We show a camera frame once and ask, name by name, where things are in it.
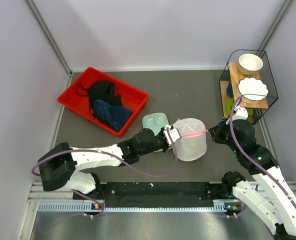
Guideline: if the light green ceramic tray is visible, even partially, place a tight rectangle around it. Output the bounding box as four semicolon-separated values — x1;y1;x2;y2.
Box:
142;112;169;136

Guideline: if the white mesh laundry bag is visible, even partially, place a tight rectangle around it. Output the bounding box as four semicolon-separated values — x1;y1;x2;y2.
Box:
173;118;207;162

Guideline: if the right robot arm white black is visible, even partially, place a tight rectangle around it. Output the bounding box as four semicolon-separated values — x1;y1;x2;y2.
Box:
208;118;296;240

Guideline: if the white scalloped bowl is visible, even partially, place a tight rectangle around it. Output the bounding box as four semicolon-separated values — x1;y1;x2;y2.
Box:
237;77;269;104

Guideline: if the green plastic bowl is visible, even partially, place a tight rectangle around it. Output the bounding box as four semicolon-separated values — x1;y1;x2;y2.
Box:
223;97;254;123

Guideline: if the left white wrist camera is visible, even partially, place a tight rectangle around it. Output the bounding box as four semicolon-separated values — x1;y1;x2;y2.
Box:
162;124;182;145

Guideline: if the dark blue cup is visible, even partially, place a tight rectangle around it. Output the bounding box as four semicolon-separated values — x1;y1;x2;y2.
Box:
226;82;234;98

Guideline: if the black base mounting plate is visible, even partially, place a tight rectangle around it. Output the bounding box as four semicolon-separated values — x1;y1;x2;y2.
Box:
72;181;241;208

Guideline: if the blue bra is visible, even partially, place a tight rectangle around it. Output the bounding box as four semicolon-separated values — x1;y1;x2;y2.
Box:
92;99;133;132

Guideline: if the black bra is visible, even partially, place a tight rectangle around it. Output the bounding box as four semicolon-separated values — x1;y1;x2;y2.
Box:
76;80;122;116

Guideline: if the black wire shelf rack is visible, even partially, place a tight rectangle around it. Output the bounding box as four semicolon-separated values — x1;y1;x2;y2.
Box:
219;49;279;125

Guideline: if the red plastic bin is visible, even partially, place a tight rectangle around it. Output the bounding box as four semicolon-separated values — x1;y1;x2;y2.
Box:
57;67;149;137

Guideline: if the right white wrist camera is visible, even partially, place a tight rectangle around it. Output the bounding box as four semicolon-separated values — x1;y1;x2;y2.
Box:
225;106;249;125

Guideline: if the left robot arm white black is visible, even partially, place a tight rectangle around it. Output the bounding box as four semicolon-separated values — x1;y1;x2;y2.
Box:
36;125;181;199

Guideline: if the white round bowl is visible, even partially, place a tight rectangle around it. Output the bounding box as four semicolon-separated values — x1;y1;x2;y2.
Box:
237;53;264;76

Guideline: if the grey slotted cable duct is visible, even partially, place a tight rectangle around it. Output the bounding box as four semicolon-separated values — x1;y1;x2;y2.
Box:
38;202;241;213

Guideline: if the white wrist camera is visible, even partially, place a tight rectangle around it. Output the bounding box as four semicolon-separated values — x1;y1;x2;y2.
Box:
162;124;182;145
225;106;249;125

